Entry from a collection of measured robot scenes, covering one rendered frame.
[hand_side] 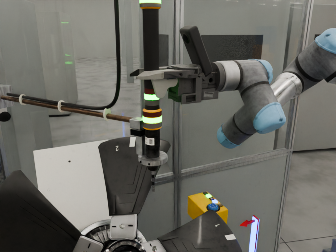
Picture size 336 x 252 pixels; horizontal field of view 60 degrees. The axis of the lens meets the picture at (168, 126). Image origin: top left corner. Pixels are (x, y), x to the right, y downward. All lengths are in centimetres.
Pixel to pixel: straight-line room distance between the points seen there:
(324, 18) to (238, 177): 309
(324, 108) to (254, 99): 411
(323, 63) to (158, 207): 112
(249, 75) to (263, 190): 145
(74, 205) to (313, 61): 90
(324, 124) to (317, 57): 390
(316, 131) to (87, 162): 413
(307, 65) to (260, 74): 32
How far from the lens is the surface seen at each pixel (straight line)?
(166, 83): 63
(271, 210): 227
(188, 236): 91
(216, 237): 93
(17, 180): 79
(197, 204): 125
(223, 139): 83
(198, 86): 67
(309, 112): 469
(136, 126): 68
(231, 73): 71
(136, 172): 84
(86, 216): 105
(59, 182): 106
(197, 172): 170
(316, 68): 105
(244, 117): 75
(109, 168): 89
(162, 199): 168
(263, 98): 72
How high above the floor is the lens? 175
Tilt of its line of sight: 18 degrees down
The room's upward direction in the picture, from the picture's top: straight up
